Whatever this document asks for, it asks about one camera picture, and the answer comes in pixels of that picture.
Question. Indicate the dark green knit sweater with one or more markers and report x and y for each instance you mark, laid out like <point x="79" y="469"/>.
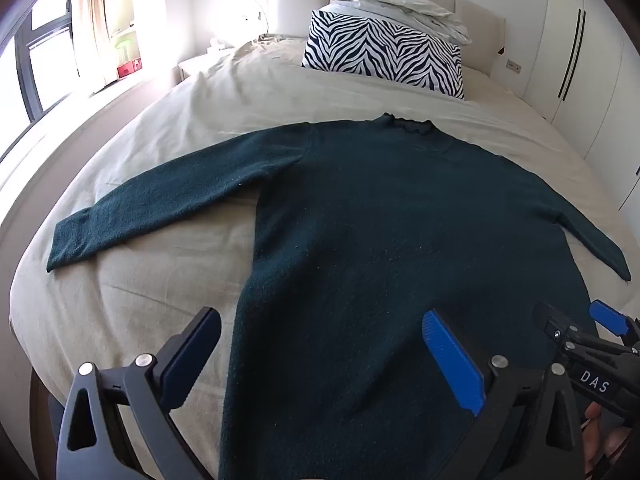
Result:
<point x="380" y="240"/>

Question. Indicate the beige curtain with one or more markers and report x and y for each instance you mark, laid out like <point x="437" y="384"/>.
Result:
<point x="92" y="20"/>

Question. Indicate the white wardrobe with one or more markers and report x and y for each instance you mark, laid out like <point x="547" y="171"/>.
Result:
<point x="600" y="60"/>

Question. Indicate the person's right hand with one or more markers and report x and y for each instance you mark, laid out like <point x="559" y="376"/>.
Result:
<point x="602" y="435"/>

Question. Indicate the wall socket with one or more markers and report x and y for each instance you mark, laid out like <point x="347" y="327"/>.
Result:
<point x="514" y="66"/>

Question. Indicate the black framed window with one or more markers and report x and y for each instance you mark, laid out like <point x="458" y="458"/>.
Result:
<point x="30" y="45"/>

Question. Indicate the white nightstand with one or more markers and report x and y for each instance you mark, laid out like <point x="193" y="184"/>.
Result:
<point x="197" y="65"/>

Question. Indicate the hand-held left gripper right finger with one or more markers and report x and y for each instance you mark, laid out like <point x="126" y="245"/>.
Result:
<point x="457" y="365"/>

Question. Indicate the white shelf unit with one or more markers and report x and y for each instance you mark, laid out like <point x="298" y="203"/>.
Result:
<point x="122" y="15"/>

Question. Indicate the bed with beige sheet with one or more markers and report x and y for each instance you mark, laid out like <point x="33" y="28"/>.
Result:
<point x="165" y="280"/>

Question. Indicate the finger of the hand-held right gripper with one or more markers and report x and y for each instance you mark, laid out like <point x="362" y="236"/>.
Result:
<point x="552" y="322"/>
<point x="610" y="317"/>

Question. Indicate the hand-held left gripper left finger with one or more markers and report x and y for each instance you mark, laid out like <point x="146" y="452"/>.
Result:
<point x="189" y="360"/>

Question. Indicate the red box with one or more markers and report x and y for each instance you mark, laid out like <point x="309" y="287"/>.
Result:
<point x="129" y="67"/>

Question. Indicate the zebra print pillow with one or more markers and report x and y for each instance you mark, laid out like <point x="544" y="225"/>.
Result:
<point x="385" y="52"/>

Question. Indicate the folded white duvet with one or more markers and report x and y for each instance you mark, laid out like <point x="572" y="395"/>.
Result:
<point x="400" y="5"/>

